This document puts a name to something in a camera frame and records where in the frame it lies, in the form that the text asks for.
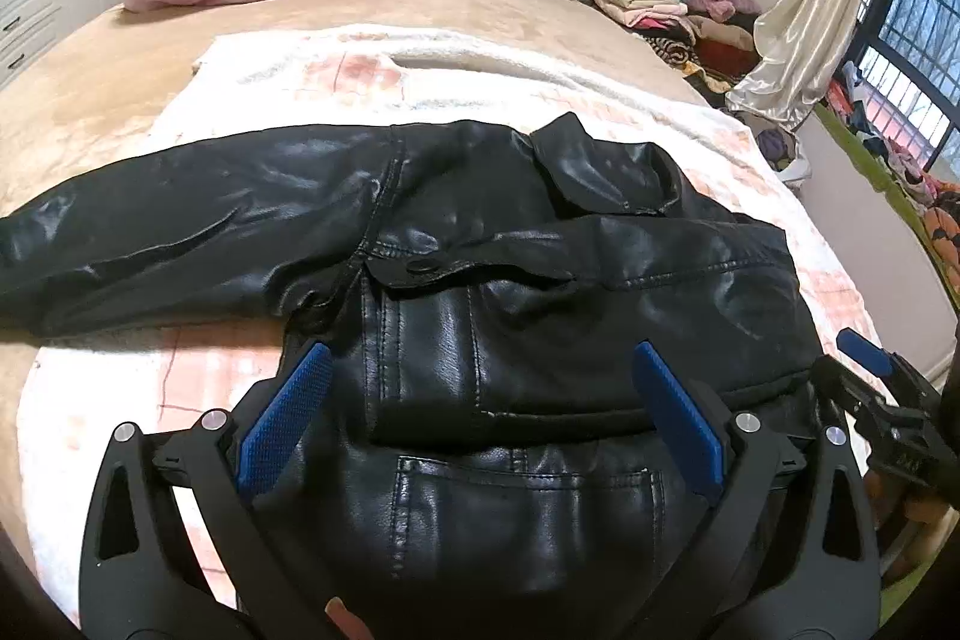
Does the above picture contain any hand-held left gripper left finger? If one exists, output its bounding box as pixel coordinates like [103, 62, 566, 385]
[79, 341, 335, 640]

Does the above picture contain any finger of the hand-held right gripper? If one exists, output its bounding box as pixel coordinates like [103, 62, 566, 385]
[812, 327, 912, 432]

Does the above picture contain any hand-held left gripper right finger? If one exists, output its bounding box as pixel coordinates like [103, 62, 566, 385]
[630, 342, 884, 640]

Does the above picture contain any black leather jacket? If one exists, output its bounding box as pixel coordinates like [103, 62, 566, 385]
[0, 111, 826, 640]

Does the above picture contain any heap of colourful clothes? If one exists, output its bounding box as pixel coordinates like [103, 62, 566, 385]
[823, 61, 960, 285]

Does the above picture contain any pile of folded clothes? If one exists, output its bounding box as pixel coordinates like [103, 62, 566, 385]
[587, 0, 767, 109]

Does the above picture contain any person's left hand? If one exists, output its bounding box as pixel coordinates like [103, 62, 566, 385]
[324, 597, 377, 640]

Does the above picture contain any purple cloth in white bag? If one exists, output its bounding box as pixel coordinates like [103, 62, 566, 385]
[754, 126, 809, 185]

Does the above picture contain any black framed window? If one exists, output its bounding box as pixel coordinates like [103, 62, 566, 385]
[855, 0, 960, 180]

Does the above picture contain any tan bed cover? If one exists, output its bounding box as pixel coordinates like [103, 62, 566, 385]
[0, 0, 713, 438]

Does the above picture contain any white pink checked blanket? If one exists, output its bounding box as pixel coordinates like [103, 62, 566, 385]
[15, 23, 886, 615]

